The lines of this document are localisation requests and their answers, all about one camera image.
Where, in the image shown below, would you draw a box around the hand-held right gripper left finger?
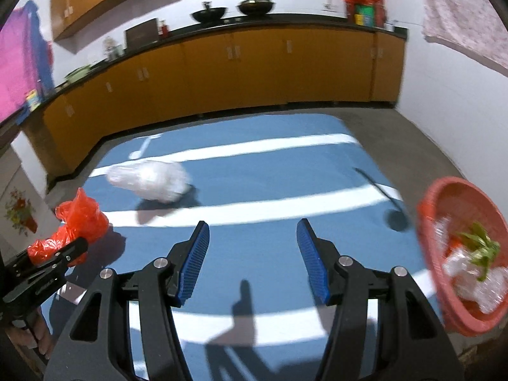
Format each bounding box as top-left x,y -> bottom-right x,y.
43,220 -> 211,381

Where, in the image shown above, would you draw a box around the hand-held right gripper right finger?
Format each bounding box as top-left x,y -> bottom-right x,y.
296,217 -> 465,381

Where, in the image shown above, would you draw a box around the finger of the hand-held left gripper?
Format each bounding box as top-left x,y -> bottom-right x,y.
24,257 -> 79,287
5,237 -> 89,276

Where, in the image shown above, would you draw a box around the orange plastic bag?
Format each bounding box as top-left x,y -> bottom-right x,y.
27,187 -> 110,268

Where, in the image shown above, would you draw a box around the translucent plastic bag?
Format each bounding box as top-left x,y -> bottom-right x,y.
106,159 -> 191,204

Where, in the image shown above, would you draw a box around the red plastic basket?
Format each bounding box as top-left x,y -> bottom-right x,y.
416,176 -> 508,338

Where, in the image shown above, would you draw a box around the small bubble wrap sheet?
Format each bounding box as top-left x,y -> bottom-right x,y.
432,217 -> 454,249

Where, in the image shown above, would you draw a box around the green foil wrapper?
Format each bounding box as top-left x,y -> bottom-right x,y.
456,222 -> 501,282

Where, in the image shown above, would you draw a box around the large bubble wrap sheet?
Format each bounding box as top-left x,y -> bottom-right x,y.
442,246 -> 507,315

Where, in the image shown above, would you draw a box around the person's left hand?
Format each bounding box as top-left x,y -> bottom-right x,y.
15,306 -> 55,363

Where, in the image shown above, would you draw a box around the blue white-striped mat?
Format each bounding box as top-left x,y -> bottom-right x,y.
40,113 -> 450,381

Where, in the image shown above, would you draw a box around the green pot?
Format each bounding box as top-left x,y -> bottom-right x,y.
65,65 -> 94,83

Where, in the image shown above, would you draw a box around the pink hanging cloth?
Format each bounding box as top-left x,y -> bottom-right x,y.
0,0 -> 55,124

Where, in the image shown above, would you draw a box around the yellow kitchen base cabinets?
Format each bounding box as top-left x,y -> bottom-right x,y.
20,18 -> 409,192

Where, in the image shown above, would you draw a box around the wooden cutting board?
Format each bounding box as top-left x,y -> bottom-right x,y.
124,18 -> 159,49

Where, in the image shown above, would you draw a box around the red bag of packets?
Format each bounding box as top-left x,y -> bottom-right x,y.
342,0 -> 387,29

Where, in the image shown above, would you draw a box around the black wok with lid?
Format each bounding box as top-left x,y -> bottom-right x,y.
237,0 -> 276,16

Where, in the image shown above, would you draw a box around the floral hanging cloth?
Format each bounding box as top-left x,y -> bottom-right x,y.
420,0 -> 508,69

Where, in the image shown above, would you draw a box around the floral wall sticker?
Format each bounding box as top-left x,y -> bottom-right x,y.
3,186 -> 39,236

